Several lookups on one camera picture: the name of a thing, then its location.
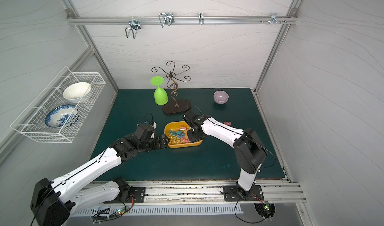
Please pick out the lilac small bowl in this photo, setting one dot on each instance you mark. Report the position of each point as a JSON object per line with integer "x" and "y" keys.
{"x": 221, "y": 97}

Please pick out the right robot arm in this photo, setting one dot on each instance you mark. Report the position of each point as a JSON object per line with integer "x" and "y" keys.
{"x": 249, "y": 150}

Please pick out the yellow plastic storage box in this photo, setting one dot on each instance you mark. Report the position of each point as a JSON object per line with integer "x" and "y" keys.
{"x": 177, "y": 132}

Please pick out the aluminium front rail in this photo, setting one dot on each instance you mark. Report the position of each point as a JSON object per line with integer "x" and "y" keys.
{"x": 210, "y": 192}

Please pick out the aluminium rail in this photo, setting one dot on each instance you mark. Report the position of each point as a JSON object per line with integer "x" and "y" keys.
{"x": 193, "y": 20}
{"x": 210, "y": 192}

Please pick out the white wire wall basket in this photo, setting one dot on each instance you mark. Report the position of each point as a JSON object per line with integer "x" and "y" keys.
{"x": 31, "y": 122}

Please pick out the aluminium top rail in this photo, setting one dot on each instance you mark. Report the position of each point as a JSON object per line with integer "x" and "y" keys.
{"x": 193, "y": 20}

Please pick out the round black controller board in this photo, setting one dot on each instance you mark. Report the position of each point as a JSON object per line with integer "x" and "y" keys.
{"x": 266, "y": 210}

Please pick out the pink binder clip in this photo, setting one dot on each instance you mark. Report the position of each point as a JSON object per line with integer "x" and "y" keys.
{"x": 227, "y": 123}

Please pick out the metal double hook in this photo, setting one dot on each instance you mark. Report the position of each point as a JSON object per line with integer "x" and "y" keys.
{"x": 133, "y": 28}

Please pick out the blue patterned ceramic bowl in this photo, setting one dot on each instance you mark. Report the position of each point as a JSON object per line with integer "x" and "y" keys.
{"x": 61, "y": 116}

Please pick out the bronze wire cup stand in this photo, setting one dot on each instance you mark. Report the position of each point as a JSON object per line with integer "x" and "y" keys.
{"x": 171, "y": 86}

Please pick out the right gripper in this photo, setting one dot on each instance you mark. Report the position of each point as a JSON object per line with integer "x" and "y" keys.
{"x": 192, "y": 133}

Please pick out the green plastic goblet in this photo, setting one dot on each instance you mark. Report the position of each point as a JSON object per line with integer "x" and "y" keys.
{"x": 160, "y": 95}

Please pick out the metal corner hook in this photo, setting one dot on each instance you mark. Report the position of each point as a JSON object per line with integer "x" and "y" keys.
{"x": 273, "y": 20}

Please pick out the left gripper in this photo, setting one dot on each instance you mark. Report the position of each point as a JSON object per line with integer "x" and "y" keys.
{"x": 162, "y": 141}

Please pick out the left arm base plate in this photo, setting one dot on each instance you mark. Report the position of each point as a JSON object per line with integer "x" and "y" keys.
{"x": 134, "y": 194}

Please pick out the white ceramic bowl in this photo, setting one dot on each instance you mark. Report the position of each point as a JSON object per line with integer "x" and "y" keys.
{"x": 78, "y": 92}

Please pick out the small metal hook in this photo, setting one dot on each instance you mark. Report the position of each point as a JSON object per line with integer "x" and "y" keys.
{"x": 201, "y": 18}

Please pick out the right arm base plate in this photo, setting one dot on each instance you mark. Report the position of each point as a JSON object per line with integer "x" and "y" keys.
{"x": 236, "y": 193}

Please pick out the metal loop hook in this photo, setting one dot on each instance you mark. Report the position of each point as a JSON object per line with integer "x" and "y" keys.
{"x": 166, "y": 19}

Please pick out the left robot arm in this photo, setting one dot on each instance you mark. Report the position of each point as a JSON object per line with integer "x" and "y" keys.
{"x": 54, "y": 201}

